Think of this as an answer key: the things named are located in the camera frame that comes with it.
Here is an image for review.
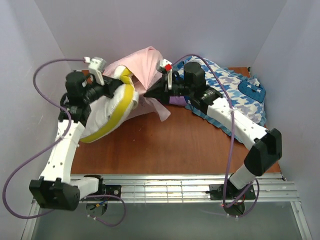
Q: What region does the white pillow yellow edge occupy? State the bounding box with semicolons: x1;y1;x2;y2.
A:
80;65;139;143

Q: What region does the pink pillowcase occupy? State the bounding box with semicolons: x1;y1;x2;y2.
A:
103;46;171;122

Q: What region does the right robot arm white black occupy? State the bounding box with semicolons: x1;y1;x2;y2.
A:
144;59;282;198

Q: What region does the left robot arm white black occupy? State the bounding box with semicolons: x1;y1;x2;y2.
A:
29;71;122;211

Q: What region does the blue white houndstooth pillow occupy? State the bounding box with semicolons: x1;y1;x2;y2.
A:
172;55;267;143

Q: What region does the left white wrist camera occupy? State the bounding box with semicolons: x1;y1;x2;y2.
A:
84;56;107;86

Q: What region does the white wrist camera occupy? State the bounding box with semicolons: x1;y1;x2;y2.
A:
156;59;173;90
84;56;107;86

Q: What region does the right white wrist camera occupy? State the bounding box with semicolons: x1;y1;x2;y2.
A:
156;59;173;90

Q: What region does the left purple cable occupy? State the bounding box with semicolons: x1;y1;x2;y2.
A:
2;57;127;227

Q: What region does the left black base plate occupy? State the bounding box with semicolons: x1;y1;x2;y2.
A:
103;184;122;201

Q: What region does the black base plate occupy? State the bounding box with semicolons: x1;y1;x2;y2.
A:
103;184;122;201
209;183;257;201

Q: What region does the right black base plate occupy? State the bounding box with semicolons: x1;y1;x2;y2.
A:
209;183;257;201

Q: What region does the aluminium front rail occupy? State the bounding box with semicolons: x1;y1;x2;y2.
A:
59;173;300;204

